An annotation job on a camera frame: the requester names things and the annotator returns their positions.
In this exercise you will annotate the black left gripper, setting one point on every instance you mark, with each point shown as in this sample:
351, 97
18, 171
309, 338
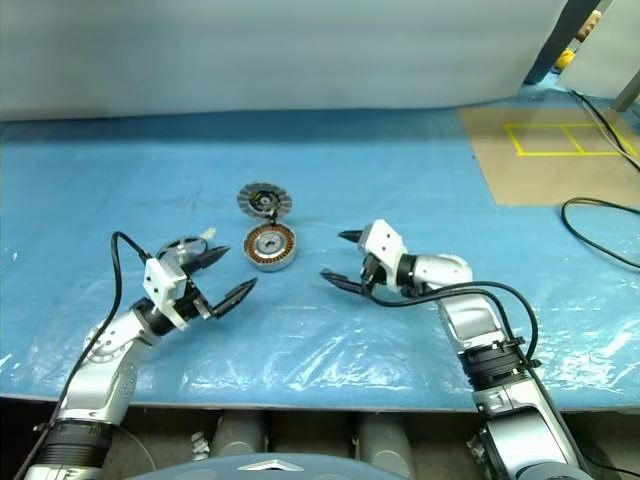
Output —
192, 300

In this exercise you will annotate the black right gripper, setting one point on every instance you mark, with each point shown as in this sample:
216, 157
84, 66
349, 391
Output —
372, 275

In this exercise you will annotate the motor stator with copper windings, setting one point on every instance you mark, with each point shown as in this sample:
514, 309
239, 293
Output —
271, 245

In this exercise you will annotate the finned round motor cover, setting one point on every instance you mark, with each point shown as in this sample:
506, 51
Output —
250, 197

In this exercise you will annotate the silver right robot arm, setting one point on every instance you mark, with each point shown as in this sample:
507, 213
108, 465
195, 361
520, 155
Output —
475, 310

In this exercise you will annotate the small white plastic piece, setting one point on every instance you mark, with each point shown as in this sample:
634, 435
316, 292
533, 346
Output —
209, 233

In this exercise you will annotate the blue foam table mat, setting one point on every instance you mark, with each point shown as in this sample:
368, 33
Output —
350, 175

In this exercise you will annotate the grey rounded cylinder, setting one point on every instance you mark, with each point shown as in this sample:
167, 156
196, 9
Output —
385, 440
240, 432

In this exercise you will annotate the white crumpled scrap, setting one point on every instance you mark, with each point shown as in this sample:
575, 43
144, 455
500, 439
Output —
200, 445

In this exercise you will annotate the grey robot torso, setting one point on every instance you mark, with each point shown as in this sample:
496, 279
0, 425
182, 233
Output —
200, 471

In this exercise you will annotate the brown cardboard sheet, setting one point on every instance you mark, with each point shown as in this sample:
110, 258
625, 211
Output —
540, 180

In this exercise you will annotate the yellow tape rectangle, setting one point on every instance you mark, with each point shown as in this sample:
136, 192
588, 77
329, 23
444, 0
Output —
550, 153

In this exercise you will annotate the white backdrop board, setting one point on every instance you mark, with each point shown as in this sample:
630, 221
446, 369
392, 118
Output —
250, 50

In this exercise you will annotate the small yellow object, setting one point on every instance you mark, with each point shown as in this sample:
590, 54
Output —
565, 59

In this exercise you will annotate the grey metal leg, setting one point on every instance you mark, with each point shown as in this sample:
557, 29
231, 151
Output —
629, 92

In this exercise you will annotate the white side panel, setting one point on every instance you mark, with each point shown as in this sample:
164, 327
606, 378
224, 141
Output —
610, 50

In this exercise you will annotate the brown rounded object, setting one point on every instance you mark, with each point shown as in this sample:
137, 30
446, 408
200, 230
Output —
587, 25

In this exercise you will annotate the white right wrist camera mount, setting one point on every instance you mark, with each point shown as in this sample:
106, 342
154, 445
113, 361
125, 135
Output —
382, 245

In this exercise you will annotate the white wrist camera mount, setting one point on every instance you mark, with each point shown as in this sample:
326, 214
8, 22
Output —
382, 245
160, 285

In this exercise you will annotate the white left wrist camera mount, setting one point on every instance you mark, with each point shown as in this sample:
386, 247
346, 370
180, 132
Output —
160, 285

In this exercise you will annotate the dark blue post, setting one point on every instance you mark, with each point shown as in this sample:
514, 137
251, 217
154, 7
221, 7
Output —
555, 50

